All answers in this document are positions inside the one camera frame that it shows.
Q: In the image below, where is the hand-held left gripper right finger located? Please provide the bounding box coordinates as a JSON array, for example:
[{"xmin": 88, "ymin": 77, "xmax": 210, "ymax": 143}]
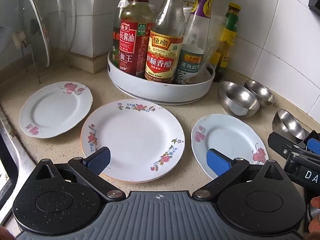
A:
[{"xmin": 192, "ymin": 149, "xmax": 282, "ymax": 200}]

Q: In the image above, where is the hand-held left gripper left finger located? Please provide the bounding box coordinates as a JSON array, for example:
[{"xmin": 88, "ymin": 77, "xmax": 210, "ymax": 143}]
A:
[{"xmin": 34, "ymin": 147, "xmax": 127, "ymax": 202}]

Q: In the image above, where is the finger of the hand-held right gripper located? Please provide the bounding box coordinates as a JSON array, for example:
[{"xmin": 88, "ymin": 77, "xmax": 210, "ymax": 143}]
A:
[
  {"xmin": 303, "ymin": 129, "xmax": 320, "ymax": 155},
  {"xmin": 267, "ymin": 131, "xmax": 308, "ymax": 161}
]

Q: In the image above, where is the stainless steel bowl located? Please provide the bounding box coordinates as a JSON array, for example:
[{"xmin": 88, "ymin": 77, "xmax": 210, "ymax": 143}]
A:
[
  {"xmin": 272, "ymin": 109, "xmax": 305, "ymax": 143},
  {"xmin": 244, "ymin": 79, "xmax": 275, "ymax": 109},
  {"xmin": 217, "ymin": 81, "xmax": 260, "ymax": 118}
]

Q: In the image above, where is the small floral white plate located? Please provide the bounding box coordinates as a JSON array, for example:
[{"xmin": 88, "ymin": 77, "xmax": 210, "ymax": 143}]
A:
[
  {"xmin": 191, "ymin": 114, "xmax": 269, "ymax": 180},
  {"xmin": 19, "ymin": 81, "xmax": 93, "ymax": 139}
]

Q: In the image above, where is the large floral white plate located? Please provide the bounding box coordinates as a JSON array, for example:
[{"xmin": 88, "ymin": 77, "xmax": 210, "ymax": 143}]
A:
[{"xmin": 80, "ymin": 99, "xmax": 185, "ymax": 183}]

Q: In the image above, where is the person's right hand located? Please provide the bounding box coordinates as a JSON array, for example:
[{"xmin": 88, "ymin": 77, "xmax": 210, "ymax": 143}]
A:
[{"xmin": 308, "ymin": 196, "xmax": 320, "ymax": 233}]

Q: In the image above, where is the white rotating condiment rack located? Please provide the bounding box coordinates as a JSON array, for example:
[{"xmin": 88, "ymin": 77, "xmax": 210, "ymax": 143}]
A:
[{"xmin": 107, "ymin": 0, "xmax": 232, "ymax": 105}]

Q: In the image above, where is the clear bottle purple neck label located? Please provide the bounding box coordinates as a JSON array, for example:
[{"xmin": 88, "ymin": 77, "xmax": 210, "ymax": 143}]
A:
[{"xmin": 175, "ymin": 0, "xmax": 218, "ymax": 85}]

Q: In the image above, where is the dark green glass bottle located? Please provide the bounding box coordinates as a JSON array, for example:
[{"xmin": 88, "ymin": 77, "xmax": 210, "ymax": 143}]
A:
[{"xmin": 112, "ymin": 0, "xmax": 134, "ymax": 68}]

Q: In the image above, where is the green yellow label oil bottle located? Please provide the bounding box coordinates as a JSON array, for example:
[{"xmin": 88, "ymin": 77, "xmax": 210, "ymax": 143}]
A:
[{"xmin": 210, "ymin": 3, "xmax": 242, "ymax": 75}]

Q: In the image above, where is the red label soy sauce bottle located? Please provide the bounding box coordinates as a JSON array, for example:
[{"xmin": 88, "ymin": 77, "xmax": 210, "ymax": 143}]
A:
[{"xmin": 117, "ymin": 0, "xmax": 154, "ymax": 78}]

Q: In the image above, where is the yellow label vinegar bottle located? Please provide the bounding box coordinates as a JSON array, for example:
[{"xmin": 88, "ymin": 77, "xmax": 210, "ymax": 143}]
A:
[{"xmin": 144, "ymin": 0, "xmax": 187, "ymax": 84}]

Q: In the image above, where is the glass pot lid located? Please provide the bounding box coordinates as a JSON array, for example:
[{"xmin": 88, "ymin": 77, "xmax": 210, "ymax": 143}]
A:
[{"xmin": 19, "ymin": 0, "xmax": 77, "ymax": 68}]

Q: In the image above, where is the wire lid rack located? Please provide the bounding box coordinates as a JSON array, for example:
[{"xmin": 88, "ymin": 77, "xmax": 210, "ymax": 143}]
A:
[{"xmin": 21, "ymin": 42, "xmax": 72, "ymax": 84}]

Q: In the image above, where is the white plastic wall hook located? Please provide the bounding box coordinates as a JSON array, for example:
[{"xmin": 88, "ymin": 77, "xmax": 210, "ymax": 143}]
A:
[{"xmin": 11, "ymin": 31, "xmax": 27, "ymax": 48}]

